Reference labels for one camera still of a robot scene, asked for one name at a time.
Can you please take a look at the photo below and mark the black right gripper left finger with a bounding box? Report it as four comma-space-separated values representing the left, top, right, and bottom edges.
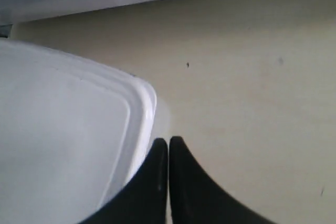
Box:
86, 138, 168, 224

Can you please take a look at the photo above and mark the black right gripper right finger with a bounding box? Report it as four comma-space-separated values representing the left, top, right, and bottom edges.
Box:
169, 136, 260, 223

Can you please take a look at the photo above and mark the white lidded plastic container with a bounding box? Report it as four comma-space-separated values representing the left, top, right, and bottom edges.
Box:
1, 39, 171, 223

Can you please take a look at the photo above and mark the white Midea microwave oven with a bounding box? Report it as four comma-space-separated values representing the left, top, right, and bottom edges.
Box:
1, 0, 335, 35

